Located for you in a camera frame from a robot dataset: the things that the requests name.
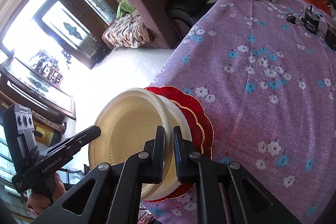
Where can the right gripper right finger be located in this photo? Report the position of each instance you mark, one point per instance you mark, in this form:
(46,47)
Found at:
(227,193)

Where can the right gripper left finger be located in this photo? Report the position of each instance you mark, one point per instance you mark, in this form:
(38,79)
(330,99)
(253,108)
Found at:
(109,193)

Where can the red plate with sticker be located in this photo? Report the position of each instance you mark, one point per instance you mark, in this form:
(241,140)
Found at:
(195,132)

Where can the cream bowl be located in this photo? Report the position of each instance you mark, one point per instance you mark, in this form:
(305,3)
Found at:
(126,123)

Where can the large red pleated plate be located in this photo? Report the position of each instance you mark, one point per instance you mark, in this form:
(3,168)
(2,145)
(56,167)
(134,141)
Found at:
(173,93)

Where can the large white bowl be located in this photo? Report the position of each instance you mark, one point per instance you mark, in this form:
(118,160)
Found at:
(170,186)

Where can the left hand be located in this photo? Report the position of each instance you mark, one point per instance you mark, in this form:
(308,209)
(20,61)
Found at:
(38,203)

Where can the purple floral tablecloth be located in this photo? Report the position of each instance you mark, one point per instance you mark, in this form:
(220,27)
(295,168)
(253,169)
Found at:
(268,88)

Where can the wooden glass door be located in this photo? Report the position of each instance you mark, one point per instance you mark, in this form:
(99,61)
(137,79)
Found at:
(42,39)

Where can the leaf patterned blanket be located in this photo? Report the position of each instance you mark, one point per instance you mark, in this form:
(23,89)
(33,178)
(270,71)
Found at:
(129,31)

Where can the green cloth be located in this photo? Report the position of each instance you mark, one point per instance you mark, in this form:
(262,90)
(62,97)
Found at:
(125,7)

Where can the black battery charger device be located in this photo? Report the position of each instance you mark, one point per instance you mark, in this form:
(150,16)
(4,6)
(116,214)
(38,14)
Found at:
(309,19)

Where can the maroon armchair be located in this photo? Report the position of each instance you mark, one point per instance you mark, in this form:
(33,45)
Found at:
(157,3)

